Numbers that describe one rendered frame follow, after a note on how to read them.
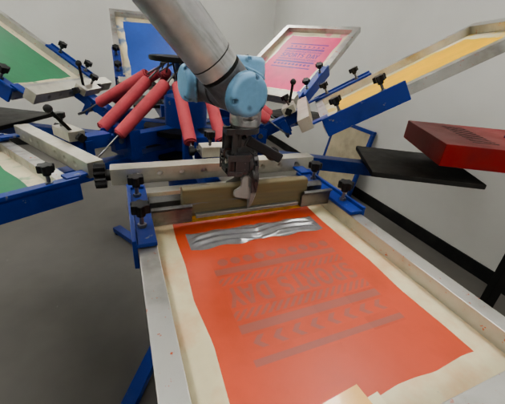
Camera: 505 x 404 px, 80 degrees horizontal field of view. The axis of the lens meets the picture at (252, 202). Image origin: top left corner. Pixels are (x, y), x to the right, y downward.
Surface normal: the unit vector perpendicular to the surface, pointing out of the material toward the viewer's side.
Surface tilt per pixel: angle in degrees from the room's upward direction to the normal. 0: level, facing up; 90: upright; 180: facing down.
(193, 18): 86
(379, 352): 0
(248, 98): 90
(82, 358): 0
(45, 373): 0
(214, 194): 90
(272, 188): 90
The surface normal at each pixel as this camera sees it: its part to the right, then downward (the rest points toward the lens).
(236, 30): 0.38, 0.44
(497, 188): -0.92, 0.11
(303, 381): 0.07, -0.89
